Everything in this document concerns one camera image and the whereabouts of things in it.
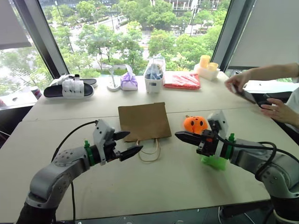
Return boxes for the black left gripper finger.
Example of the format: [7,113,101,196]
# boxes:
[120,146,144,162]
[114,131,131,141]

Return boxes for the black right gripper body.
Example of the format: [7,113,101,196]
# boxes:
[196,130,220,156]

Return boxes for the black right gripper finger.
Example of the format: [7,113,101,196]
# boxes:
[181,139,202,146]
[174,131,203,141]

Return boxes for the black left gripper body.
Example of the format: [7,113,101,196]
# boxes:
[102,133,122,163]

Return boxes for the dark smartphone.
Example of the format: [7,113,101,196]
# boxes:
[230,84,258,105]

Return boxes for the brown paper bag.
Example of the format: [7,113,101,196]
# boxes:
[118,102,172,163]

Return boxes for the red packet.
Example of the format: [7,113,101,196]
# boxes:
[163,72,202,90]

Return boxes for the person's right hand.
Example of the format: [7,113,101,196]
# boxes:
[224,71,252,94]

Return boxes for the person's left hand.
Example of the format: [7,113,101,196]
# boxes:
[260,98,293,125]

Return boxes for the orange pumpkin toy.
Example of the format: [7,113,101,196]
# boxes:
[183,114,209,135]

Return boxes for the green plastic object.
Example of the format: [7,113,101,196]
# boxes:
[200,154,231,171]

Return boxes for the green left wrist clamp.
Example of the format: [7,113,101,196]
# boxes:
[84,140,97,167]

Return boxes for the green wrist clamp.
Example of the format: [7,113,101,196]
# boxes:
[226,133,235,160]
[84,140,97,167]

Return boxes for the green right wrist clamp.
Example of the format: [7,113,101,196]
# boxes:
[226,133,235,160]

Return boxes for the white stand with round base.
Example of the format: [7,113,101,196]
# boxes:
[107,66,121,92]

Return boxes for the purple wrapped tissue box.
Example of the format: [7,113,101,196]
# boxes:
[120,64,139,91]

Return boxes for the black and white slide sandal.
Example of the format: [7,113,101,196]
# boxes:
[50,74,98,89]
[43,78,95,100]

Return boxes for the white basket with clothes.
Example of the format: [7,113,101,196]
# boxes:
[143,55,167,94]

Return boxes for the white plastic tray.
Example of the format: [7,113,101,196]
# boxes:
[193,63,221,81]

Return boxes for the white paper sheets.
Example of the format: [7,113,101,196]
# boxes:
[242,79,299,93]

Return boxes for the white and red can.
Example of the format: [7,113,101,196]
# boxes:
[29,86,43,100]

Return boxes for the person's white shirt torso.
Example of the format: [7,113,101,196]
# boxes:
[285,86,299,133]

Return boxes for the grey roller blind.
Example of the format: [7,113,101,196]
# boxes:
[228,0,299,69]
[0,0,32,50]

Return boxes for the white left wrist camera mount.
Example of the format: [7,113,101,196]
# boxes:
[93,119,115,166]

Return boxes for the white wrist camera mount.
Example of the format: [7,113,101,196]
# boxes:
[207,110,228,160]
[93,119,115,166]

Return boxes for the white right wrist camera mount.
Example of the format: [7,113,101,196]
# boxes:
[207,110,228,160]

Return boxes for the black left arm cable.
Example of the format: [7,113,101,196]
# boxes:
[50,119,99,224]

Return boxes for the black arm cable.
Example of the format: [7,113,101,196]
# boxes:
[50,119,99,224]
[217,134,299,182]

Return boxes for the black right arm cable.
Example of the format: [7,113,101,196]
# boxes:
[217,134,299,182]

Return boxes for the dark window frame pillar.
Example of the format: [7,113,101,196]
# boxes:
[211,0,250,73]
[14,0,70,80]

